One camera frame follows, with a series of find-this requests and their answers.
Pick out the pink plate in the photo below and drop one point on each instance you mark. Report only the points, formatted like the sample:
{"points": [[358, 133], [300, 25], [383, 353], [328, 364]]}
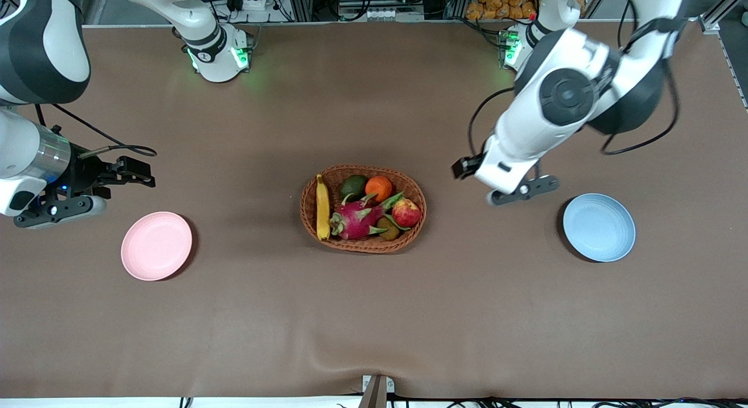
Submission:
{"points": [[156, 246]]}

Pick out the brown kiwi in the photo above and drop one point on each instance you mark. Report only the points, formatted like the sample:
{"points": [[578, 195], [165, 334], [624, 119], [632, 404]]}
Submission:
{"points": [[388, 230]]}

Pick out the orange fruit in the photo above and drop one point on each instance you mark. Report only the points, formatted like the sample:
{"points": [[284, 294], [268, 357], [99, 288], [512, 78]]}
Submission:
{"points": [[379, 188]]}

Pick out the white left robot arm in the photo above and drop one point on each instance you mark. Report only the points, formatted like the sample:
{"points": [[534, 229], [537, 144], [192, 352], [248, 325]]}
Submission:
{"points": [[561, 92]]}

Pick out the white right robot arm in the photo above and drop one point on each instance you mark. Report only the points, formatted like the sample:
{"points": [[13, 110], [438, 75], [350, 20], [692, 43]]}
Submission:
{"points": [[41, 45]]}

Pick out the red apple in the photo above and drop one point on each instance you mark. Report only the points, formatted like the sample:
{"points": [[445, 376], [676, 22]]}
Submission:
{"points": [[407, 213]]}

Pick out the yellow banana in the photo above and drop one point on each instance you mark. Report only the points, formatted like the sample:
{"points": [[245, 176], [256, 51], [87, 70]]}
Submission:
{"points": [[322, 209]]}

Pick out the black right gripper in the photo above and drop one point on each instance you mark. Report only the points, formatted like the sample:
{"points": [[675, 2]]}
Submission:
{"points": [[87, 173]]}

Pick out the bag of orange snacks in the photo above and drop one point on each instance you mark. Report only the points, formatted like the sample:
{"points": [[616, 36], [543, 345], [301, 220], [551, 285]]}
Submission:
{"points": [[497, 4]]}

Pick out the aluminium frame beam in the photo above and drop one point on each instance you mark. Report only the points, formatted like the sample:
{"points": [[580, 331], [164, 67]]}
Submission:
{"points": [[710, 23]]}

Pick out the brown wicker basket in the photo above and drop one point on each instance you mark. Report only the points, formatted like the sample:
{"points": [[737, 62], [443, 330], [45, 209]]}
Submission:
{"points": [[362, 245]]}

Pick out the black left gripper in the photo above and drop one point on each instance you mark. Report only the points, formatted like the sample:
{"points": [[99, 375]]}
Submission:
{"points": [[466, 166]]}

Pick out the grey electronics box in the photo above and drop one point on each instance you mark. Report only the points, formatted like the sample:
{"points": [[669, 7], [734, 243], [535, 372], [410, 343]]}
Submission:
{"points": [[380, 4]]}

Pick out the green avocado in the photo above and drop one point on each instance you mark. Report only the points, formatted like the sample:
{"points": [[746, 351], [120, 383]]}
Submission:
{"points": [[353, 187]]}

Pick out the pink dragon fruit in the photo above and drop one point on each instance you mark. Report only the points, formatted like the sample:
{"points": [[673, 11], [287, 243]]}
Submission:
{"points": [[356, 218]]}

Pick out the white metal table bracket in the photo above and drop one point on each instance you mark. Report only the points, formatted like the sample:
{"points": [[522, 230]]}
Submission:
{"points": [[368, 383]]}

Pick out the blue plate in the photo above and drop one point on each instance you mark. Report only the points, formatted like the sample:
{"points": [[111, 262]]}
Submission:
{"points": [[599, 227]]}

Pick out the brown table cloth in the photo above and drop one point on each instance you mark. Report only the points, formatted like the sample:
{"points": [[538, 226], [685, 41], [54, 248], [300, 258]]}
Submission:
{"points": [[374, 314]]}

